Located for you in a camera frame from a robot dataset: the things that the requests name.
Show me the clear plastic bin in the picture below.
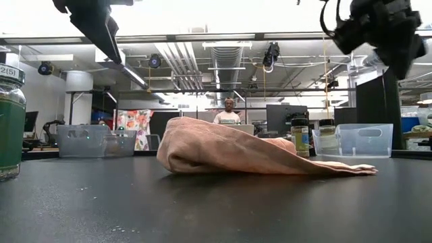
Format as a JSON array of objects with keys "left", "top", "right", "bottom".
[
  {"left": 221, "top": 124, "right": 255, "bottom": 136},
  {"left": 312, "top": 123, "right": 394, "bottom": 159}
]

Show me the silver ventilation duct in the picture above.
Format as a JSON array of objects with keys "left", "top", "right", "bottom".
[{"left": 210, "top": 45, "right": 245, "bottom": 107}]

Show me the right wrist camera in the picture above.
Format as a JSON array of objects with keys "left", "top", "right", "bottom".
[{"left": 332, "top": 19, "right": 366, "bottom": 55}]

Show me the round ceiling camera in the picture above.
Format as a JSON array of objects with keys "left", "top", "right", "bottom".
[
  {"left": 37, "top": 61, "right": 54, "bottom": 76},
  {"left": 148, "top": 53, "right": 163, "bottom": 70}
]

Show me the dark partition screen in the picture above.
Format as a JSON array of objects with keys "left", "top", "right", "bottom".
[{"left": 149, "top": 111, "right": 180, "bottom": 140}]

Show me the smoky grey plastic bin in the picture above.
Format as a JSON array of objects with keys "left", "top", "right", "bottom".
[{"left": 56, "top": 124, "right": 138, "bottom": 159}]

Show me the long overhead beam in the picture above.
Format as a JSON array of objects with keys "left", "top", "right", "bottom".
[{"left": 0, "top": 32, "right": 432, "bottom": 45}]

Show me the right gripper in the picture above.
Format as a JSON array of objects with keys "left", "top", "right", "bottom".
[{"left": 350, "top": 0, "right": 427, "bottom": 81}]

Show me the yellow label black lid jar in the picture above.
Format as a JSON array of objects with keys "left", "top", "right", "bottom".
[
  {"left": 318, "top": 118, "right": 337, "bottom": 157},
  {"left": 290, "top": 117, "right": 311, "bottom": 159}
]

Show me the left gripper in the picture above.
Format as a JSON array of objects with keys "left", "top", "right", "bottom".
[{"left": 52, "top": 0, "right": 123, "bottom": 65}]

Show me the wooden side table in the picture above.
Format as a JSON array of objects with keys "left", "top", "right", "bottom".
[{"left": 402, "top": 130, "right": 432, "bottom": 151}]

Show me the pink towel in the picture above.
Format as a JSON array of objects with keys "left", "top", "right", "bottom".
[{"left": 156, "top": 116, "right": 379, "bottom": 176}]

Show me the blue storage container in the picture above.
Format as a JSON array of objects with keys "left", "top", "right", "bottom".
[{"left": 400, "top": 115, "right": 422, "bottom": 134}]

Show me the white round column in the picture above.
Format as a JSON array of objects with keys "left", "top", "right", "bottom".
[{"left": 64, "top": 70, "right": 95, "bottom": 126}]

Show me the black hanging ceiling device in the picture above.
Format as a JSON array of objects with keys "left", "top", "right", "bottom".
[{"left": 262, "top": 41, "right": 281, "bottom": 74}]

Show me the small black monitor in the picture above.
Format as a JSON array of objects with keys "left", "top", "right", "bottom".
[{"left": 23, "top": 110, "right": 40, "bottom": 134}]

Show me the black table mat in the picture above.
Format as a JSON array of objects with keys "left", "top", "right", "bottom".
[{"left": 0, "top": 155, "right": 432, "bottom": 243}]

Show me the black partition panel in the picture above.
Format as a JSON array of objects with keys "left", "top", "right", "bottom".
[{"left": 356, "top": 67, "right": 404, "bottom": 151}]

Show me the floral patterned cloth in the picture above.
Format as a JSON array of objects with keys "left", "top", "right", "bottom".
[{"left": 116, "top": 109, "right": 155, "bottom": 152}]

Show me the grey office chair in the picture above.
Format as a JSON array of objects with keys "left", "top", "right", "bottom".
[{"left": 146, "top": 134, "right": 161, "bottom": 151}]

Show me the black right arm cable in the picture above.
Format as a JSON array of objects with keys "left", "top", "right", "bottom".
[{"left": 319, "top": 0, "right": 342, "bottom": 38}]

